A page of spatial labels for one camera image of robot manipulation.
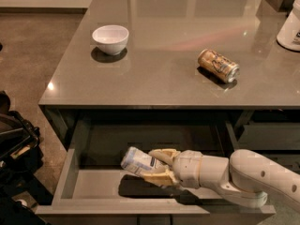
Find gold aluminium drink can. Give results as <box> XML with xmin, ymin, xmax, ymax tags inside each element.
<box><xmin>198</xmin><ymin>49</ymin><xmax>240</xmax><ymax>83</ymax></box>

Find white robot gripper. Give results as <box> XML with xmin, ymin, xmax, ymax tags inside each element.
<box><xmin>142</xmin><ymin>148</ymin><xmax>203</xmax><ymax>188</ymax></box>

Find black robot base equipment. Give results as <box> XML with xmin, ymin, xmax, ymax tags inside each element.
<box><xmin>0</xmin><ymin>91</ymin><xmax>53</xmax><ymax>225</ymax></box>

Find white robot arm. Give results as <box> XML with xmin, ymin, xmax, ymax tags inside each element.
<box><xmin>142</xmin><ymin>149</ymin><xmax>300</xmax><ymax>212</ymax></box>

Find open grey top drawer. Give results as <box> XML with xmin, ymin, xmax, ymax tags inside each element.
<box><xmin>37</xmin><ymin>110</ymin><xmax>275</xmax><ymax>225</ymax></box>

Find white plastic container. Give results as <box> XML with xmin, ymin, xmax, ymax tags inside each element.
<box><xmin>277</xmin><ymin>0</ymin><xmax>300</xmax><ymax>52</ymax></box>

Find white ceramic bowl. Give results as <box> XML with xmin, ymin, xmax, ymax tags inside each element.
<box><xmin>92</xmin><ymin>25</ymin><xmax>129</xmax><ymax>55</ymax></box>

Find dark lower cabinet drawers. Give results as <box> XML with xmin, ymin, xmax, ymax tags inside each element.
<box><xmin>233</xmin><ymin>108</ymin><xmax>300</xmax><ymax>173</ymax></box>

